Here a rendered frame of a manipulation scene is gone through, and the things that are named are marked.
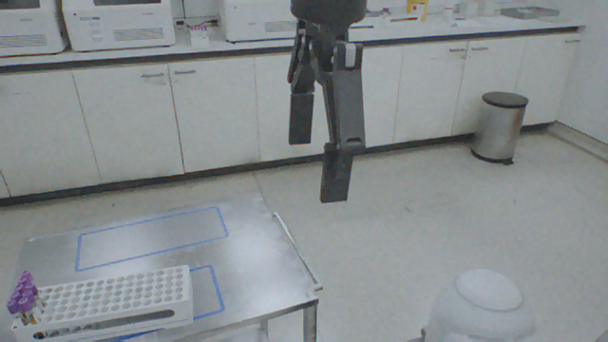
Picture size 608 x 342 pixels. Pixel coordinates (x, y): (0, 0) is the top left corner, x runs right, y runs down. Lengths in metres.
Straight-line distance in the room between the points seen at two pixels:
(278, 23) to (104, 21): 0.97
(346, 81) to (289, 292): 0.61
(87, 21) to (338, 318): 1.99
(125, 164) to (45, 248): 1.77
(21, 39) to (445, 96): 2.70
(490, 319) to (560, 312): 1.57
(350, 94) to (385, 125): 2.81
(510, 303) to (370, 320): 1.28
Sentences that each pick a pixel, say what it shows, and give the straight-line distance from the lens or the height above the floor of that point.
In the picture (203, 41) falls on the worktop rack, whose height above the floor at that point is 0.94.
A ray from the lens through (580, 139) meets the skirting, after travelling 4.06.
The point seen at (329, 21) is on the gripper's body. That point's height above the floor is 1.40.
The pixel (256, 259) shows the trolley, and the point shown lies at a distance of 1.00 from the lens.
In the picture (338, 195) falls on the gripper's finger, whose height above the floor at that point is 1.23.
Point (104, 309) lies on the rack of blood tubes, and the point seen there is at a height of 0.88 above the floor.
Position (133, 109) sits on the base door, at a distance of 2.76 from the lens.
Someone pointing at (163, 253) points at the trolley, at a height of 0.82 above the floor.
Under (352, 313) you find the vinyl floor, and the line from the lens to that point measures 2.00.
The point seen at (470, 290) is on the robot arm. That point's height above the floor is 0.97.
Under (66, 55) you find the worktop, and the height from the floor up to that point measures 0.90.
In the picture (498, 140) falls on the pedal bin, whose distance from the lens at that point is 3.34.
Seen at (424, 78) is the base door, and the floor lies 0.57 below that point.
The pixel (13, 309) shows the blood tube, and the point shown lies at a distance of 0.89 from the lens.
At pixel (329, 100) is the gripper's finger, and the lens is 0.42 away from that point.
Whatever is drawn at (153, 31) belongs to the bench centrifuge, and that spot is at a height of 0.99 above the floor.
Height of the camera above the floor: 1.47
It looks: 29 degrees down
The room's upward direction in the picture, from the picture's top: straight up
